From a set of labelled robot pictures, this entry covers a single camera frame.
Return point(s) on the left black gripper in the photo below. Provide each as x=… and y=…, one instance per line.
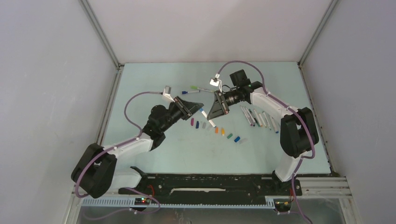
x=187, y=109

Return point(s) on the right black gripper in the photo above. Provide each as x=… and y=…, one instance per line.
x=218, y=108

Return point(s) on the dark blue capped marker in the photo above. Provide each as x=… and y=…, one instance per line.
x=190, y=92

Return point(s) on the light green marker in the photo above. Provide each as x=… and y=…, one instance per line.
x=200, y=89

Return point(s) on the blue marker white body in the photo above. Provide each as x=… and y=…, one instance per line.
x=250, y=116

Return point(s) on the dark green thin pen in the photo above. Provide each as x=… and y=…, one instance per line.
x=254, y=118

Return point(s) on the orange capped marker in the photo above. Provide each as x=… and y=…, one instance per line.
x=258, y=118

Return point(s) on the yellow capped marker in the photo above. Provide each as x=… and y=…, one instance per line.
x=262, y=120

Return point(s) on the green capped marker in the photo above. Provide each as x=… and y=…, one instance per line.
x=267, y=120

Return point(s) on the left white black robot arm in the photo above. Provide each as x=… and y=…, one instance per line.
x=101, y=168

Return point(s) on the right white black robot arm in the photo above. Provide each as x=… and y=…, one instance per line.
x=298, y=131

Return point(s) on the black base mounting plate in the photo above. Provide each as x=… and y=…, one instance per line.
x=211, y=188

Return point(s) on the left controller board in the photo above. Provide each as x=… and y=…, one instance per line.
x=142, y=201

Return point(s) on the controller board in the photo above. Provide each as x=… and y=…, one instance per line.
x=282, y=207
x=142, y=201

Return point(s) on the right controller board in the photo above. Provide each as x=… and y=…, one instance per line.
x=282, y=207

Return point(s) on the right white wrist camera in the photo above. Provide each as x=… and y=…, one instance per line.
x=216, y=82

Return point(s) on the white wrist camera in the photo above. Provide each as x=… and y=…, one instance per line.
x=166, y=94
x=216, y=82

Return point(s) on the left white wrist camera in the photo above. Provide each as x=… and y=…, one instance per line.
x=166, y=94

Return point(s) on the grey slotted cable duct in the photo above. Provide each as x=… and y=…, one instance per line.
x=128, y=202

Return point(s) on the left aluminium frame rail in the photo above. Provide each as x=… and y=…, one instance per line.
x=116, y=76

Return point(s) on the aluminium frame rail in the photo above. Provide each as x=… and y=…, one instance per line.
x=116, y=76
x=320, y=27

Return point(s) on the right aluminium frame rail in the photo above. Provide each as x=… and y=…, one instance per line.
x=320, y=27

